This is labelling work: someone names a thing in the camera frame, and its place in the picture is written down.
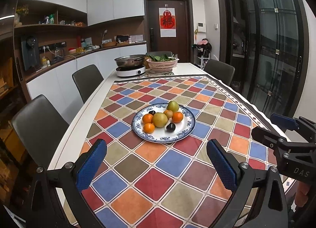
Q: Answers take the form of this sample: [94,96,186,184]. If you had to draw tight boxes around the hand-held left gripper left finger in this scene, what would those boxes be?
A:
[27,138,108,228]

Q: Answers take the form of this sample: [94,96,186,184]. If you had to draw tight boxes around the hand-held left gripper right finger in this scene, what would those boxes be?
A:
[206,139,290,228]

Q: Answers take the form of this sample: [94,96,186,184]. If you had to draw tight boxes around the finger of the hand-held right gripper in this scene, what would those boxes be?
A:
[251,126,316,154]
[270,113,316,143]

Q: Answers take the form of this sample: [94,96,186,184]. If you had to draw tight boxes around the blue patterned white plate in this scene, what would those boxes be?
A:
[132,103,196,143]

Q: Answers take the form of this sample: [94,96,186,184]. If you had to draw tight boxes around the large yellow-green pear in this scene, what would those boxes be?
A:
[152,112,168,128]

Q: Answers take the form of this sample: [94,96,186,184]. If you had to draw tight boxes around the person's right hand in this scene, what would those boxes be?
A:
[295,181,313,209]

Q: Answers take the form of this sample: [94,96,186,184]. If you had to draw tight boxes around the grey dining chair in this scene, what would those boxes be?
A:
[204,59,235,86]
[72,64,104,103]
[146,51,173,58]
[12,95,70,169]

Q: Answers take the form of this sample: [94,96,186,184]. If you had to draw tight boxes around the colourful checkered tablecloth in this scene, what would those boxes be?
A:
[80,74,297,228]

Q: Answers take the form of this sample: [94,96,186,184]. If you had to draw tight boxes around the green round fruit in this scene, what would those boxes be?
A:
[166,101,180,113]

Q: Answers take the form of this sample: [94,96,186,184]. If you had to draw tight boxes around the black framed glass sliding door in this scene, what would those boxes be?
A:
[217,0,309,117]

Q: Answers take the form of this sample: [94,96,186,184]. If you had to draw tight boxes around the white lower cabinet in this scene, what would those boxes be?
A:
[26,44,147,110]

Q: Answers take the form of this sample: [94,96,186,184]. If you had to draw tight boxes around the white rack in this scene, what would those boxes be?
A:
[193,45,213,68]

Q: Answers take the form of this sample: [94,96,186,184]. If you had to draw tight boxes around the white induction cooker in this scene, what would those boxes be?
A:
[116,65,147,77]

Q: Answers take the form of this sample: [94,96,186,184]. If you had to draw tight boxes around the metal pot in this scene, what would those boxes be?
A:
[114,54,146,67]

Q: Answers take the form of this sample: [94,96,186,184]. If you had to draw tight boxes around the pink colander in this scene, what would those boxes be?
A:
[147,58,179,73]

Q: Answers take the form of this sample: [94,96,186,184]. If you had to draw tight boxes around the green leafy vegetables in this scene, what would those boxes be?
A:
[148,54,177,62]

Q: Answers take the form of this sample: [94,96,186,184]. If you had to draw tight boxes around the black countertop appliance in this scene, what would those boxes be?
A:
[21,35,40,70]

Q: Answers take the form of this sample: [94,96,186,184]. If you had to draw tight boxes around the dark brown door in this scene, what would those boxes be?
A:
[144,0,193,64]

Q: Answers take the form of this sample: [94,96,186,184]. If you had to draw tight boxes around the yellow flowers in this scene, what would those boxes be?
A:
[15,6,29,26]

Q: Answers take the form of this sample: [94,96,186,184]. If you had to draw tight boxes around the wall power strip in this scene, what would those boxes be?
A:
[39,43,68,51]

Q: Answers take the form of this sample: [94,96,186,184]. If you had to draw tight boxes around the red and white wall calendar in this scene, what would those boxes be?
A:
[159,8,177,38]

